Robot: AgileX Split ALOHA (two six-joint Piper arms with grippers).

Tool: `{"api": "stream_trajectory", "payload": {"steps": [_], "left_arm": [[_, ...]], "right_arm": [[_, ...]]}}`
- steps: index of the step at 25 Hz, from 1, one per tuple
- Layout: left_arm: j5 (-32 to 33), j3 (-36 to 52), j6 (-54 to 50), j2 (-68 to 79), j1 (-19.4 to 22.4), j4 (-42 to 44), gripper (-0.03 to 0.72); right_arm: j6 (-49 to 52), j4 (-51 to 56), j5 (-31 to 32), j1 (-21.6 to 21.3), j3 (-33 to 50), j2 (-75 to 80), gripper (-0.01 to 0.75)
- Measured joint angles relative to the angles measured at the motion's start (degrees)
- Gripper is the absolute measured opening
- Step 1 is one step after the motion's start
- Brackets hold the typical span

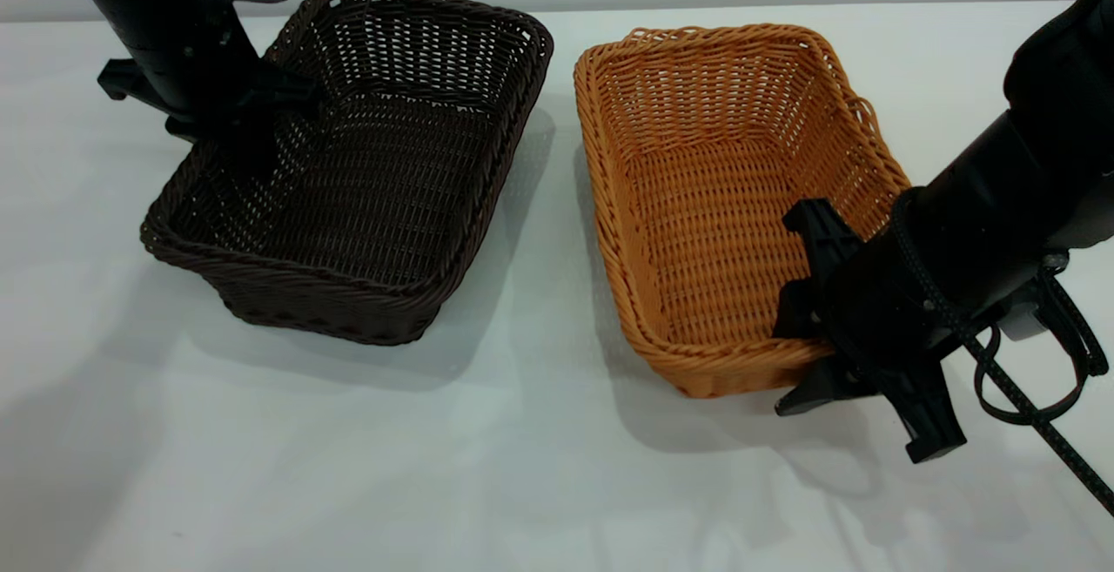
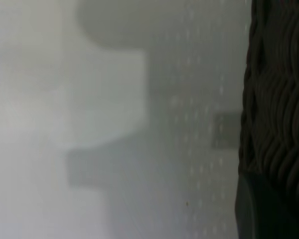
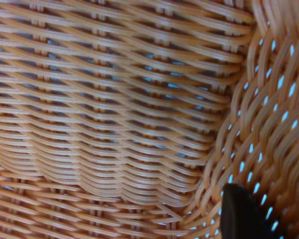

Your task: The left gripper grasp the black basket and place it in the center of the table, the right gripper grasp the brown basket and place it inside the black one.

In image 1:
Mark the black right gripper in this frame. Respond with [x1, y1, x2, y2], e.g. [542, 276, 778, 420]
[773, 196, 969, 465]

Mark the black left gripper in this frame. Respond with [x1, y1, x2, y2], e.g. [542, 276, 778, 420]
[97, 19, 325, 183]

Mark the orange woven wicker basket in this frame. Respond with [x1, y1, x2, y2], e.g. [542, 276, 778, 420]
[573, 24, 912, 400]

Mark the black woven wicker basket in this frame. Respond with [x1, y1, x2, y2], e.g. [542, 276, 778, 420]
[139, 0, 555, 347]

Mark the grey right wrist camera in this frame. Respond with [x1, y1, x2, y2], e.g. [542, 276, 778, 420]
[997, 250, 1073, 342]

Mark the black braided cable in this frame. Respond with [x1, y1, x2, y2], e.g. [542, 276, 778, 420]
[892, 193, 1114, 516]

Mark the black looped cable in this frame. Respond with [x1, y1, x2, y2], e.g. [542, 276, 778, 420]
[973, 263, 1111, 427]

